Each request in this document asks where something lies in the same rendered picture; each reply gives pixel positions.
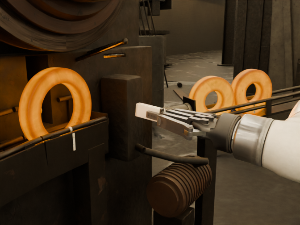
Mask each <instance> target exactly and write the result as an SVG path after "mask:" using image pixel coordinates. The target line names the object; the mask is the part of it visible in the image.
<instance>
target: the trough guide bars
mask: <svg viewBox="0 0 300 225"><path fill-rule="evenodd" d="M296 89H300V85H299V86H295V87H289V88H285V89H280V90H276V91H272V95H273V94H277V93H282V92H287V91H291V90H296ZM296 95H300V91H296V92H290V93H286V94H282V95H277V96H272V97H270V98H265V99H261V100H256V101H251V102H247V103H243V104H237V105H233V106H229V107H224V108H219V109H215V110H210V111H206V112H203V113H211V114H214V113H219V112H223V111H228V110H232V109H236V108H242V107H246V106H250V105H254V104H259V103H264V102H265V104H263V105H260V106H255V107H251V108H246V109H242V110H237V111H233V112H229V113H231V114H234V115H236V114H240V113H245V112H250V111H254V110H258V109H262V108H265V114H266V117H269V116H271V107H272V106H275V105H279V104H284V103H289V102H293V101H297V100H300V96H299V97H295V98H290V99H287V100H281V101H277V102H273V103H272V100H277V99H282V98H286V97H290V96H296ZM253 97H254V95H252V96H247V97H246V98H247V100H250V99H252V98H253ZM215 105H216V103H214V104H208V105H206V108H213V107H214V106H215ZM220 115H221V114H220ZM220 115H217V119H218V118H219V116H220Z"/></svg>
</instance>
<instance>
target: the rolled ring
mask: <svg viewBox="0 0 300 225"><path fill-rule="evenodd" d="M59 83H62V84H64V85H65V86H66V87H67V88H68V89H69V91H70V92H71V95H72V98H73V113H72V117H71V119H70V121H69V123H68V125H67V126H66V127H65V128H67V127H71V126H74V125H77V124H80V123H83V122H86V121H89V120H90V116H91V110H92V100H91V94H90V91H89V88H88V86H87V84H86V82H85V80H84V79H83V78H82V77H81V76H80V75H79V74H78V73H77V72H75V71H73V70H71V69H68V68H60V67H50V68H46V69H44V70H42V71H40V72H38V73H37V74H36V75H34V76H33V77H32V78H31V79H30V81H29V82H28V83H27V85H26V86H25V88H24V90H23V92H22V95H21V98H20V102H19V110H18V114H19V122H20V126H21V129H22V131H23V133H24V135H25V136H26V138H27V139H28V140H29V141H30V140H32V139H34V138H37V137H40V136H42V135H45V134H48V132H47V131H46V129H45V128H44V125H43V123H42V118H41V108H42V103H43V100H44V98H45V96H46V94H47V92H48V91H49V90H50V89H51V88H52V87H53V86H55V85H57V84H59Z"/></svg>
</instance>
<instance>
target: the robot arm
mask: <svg viewBox="0 0 300 225"><path fill-rule="evenodd" d="M135 116H137V117H141V118H145V119H148V120H151V121H155V122H157V126H158V127H160V128H163V129H165V130H168V131H170V132H173V133H175V134H177V135H180V136H182V137H183V138H185V139H186V140H189V141H191V140H192V137H193V136H197V137H198V138H201V139H210V140H211V141H212V143H213V147H214V148H215V149H216V150H220V151H224V152H227V153H230V154H231V153H233V156H234V158H235V159H237V160H241V161H244V162H247V163H251V164H254V165H256V166H258V167H264V168H266V169H268V170H270V171H272V172H274V173H276V174H277V175H279V176H281V177H284V178H286V179H289V180H292V181H295V182H298V183H300V100H299V101H298V102H297V104H296V105H295V107H294V108H293V109H292V111H291V113H290V115H289V117H288V119H286V120H285V121H280V120H274V119H272V118H265V117H260V116H256V115H251V114H245V115H244V116H243V117H241V116H239V115H234V114H231V113H226V112H225V113H223V114H221V115H220V116H219V118H218V119H217V115H216V114H211V113H202V112H195V111H189V110H184V109H178V108H173V109H172V110H170V109H166V110H165V109H164V108H160V107H156V106H152V105H148V104H144V103H137V104H136V113H135Z"/></svg>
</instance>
